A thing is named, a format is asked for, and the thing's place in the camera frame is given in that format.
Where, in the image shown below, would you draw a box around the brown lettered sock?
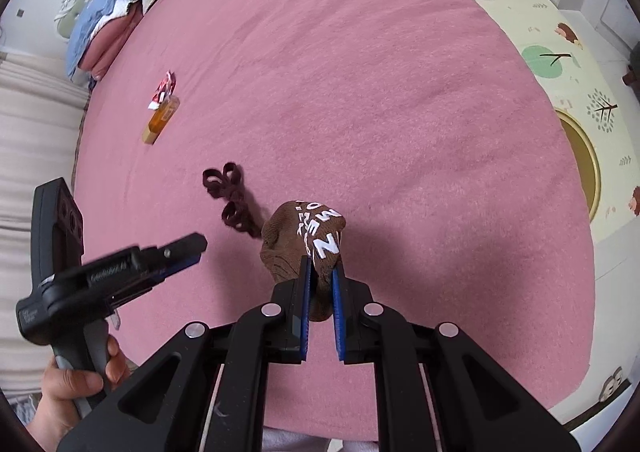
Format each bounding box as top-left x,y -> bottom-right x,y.
260,201 -> 346,322

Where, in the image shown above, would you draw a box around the amber tube with gold cap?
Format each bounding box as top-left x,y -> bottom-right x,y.
142,96 -> 180,145

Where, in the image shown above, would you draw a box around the left hand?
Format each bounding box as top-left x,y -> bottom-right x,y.
26,357 -> 104,451

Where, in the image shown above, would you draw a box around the maroon hair scrunchie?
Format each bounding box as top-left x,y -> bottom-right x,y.
202,162 -> 262,239

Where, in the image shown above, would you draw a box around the crumpled red white wrapper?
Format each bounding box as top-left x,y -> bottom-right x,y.
148,71 -> 176,111

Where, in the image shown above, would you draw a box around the beige curtain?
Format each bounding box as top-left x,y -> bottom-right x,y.
0,51 -> 91,398

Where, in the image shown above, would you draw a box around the pink folded blanket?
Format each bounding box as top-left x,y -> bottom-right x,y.
78,3 -> 142,81

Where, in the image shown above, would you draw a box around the pink bed sheet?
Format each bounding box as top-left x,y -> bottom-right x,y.
75,0 -> 594,408

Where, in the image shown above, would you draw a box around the cream patterned floor mat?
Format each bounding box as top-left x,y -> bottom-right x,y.
475,0 -> 639,242

